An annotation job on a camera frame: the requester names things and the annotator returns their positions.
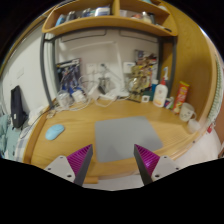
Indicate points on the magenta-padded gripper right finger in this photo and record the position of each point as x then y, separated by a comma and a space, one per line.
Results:
163, 165

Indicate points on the white pump lotion bottle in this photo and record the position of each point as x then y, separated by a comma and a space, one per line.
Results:
160, 95

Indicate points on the grey mouse pad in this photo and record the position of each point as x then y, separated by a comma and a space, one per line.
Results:
123, 136

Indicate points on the wooden shelf unit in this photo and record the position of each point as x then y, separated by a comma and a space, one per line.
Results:
100, 23

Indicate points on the white charger block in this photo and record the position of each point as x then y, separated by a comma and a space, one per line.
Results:
79, 96

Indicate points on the brown tree figure toy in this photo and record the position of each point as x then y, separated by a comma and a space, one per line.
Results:
138, 83

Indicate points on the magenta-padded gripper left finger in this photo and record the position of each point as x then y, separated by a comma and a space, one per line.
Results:
61, 165

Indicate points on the small blue red box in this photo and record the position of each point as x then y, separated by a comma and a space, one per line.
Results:
169, 103

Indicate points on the teal cloth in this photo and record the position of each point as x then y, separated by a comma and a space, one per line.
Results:
3, 133

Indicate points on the plaid bedding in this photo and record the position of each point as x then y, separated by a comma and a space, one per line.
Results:
16, 143

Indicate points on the white mug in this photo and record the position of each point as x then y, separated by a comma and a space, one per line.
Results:
186, 112

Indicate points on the light blue computer mouse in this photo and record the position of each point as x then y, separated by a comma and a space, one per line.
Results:
54, 132

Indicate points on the white tissue pack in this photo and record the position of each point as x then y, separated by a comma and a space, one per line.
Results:
36, 115

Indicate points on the colourful picture box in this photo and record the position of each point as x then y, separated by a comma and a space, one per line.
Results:
146, 61

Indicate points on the small white cube clock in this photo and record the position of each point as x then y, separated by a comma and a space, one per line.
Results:
145, 98

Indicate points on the red yellow snack can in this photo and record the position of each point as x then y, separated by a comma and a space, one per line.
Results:
181, 95

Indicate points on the white power strip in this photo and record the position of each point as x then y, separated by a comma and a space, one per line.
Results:
105, 96

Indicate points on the metal pen cup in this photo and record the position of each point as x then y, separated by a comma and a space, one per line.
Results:
104, 86

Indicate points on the white wall box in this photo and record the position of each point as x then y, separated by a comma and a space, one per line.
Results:
129, 67

